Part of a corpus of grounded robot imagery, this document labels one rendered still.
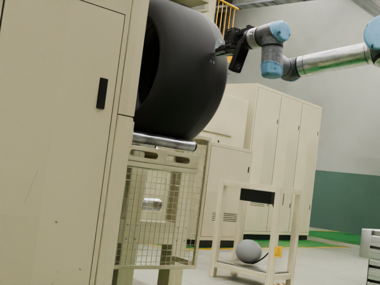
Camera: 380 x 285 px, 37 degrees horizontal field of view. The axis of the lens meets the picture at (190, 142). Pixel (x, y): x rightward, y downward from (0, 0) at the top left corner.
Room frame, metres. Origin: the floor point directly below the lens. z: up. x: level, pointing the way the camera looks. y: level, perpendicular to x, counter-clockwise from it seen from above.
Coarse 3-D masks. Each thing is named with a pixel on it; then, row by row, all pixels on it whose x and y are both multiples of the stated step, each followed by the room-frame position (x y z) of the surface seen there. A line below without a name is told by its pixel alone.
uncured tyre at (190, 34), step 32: (160, 0) 2.26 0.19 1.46; (160, 32) 2.17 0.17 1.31; (192, 32) 2.16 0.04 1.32; (160, 64) 2.15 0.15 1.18; (192, 64) 2.14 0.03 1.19; (224, 64) 2.25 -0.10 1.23; (160, 96) 2.15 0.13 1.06; (192, 96) 2.18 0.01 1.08; (160, 128) 2.23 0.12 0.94; (192, 128) 2.29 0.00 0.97
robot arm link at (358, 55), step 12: (348, 48) 1.91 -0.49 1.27; (360, 48) 1.89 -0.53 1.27; (300, 60) 2.01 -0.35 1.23; (312, 60) 1.98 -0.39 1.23; (324, 60) 1.95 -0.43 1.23; (336, 60) 1.93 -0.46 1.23; (348, 60) 1.91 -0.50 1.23; (360, 60) 1.89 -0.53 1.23; (372, 60) 1.87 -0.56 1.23; (288, 72) 2.02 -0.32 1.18; (300, 72) 2.01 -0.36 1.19; (312, 72) 2.00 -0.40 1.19; (324, 72) 1.99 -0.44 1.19
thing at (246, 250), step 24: (240, 192) 4.73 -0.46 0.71; (264, 192) 4.58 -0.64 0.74; (288, 192) 4.49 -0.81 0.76; (216, 216) 4.78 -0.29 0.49; (240, 216) 4.99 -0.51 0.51; (216, 240) 4.76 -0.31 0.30; (240, 240) 5.01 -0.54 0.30; (216, 264) 4.75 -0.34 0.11; (240, 264) 4.71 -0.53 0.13; (288, 264) 4.64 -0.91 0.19
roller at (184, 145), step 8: (136, 136) 2.17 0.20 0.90; (144, 136) 2.19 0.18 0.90; (152, 136) 2.22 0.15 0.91; (160, 136) 2.25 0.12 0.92; (168, 136) 2.28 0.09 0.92; (152, 144) 2.23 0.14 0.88; (160, 144) 2.25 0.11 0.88; (168, 144) 2.27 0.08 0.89; (176, 144) 2.29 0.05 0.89; (184, 144) 2.32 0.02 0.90; (192, 144) 2.35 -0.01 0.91
